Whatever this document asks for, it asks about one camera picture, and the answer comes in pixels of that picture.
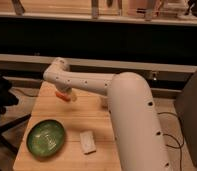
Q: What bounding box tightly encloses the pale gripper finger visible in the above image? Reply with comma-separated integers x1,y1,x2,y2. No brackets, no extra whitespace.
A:
70,92,77,102

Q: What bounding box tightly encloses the orange pepper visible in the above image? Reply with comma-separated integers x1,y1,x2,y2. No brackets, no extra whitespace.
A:
55,92,71,102

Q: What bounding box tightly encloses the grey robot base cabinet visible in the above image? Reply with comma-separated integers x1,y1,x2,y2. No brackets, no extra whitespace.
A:
174,70,197,167

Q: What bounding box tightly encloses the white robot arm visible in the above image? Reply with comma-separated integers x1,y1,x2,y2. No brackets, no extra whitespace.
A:
43,58,173,171

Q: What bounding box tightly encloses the white sponge block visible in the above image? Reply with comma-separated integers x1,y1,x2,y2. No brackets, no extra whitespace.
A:
80,131,96,154

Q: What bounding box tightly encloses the green glass bowl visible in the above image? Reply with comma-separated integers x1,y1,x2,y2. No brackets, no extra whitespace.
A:
26,119,66,158

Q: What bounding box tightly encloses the black cable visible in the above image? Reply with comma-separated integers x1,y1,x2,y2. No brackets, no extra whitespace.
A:
156,111,186,171

